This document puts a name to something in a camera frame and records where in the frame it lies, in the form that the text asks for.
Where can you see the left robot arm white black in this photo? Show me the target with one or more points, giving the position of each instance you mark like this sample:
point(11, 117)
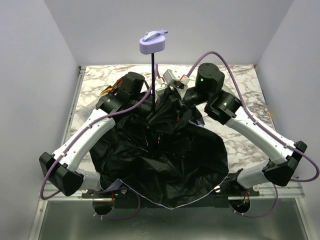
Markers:
point(60, 168)

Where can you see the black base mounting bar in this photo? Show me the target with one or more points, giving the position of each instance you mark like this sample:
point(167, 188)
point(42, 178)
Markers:
point(218, 198)

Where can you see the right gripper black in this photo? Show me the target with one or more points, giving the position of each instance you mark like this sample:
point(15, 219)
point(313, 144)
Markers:
point(178, 99)

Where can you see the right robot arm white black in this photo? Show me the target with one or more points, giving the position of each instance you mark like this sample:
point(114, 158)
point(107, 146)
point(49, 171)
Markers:
point(223, 106)

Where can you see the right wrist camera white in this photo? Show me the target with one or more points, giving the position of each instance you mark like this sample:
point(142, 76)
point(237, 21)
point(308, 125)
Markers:
point(174, 81)

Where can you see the lilac umbrella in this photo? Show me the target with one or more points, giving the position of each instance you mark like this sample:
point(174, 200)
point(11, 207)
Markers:
point(166, 156)

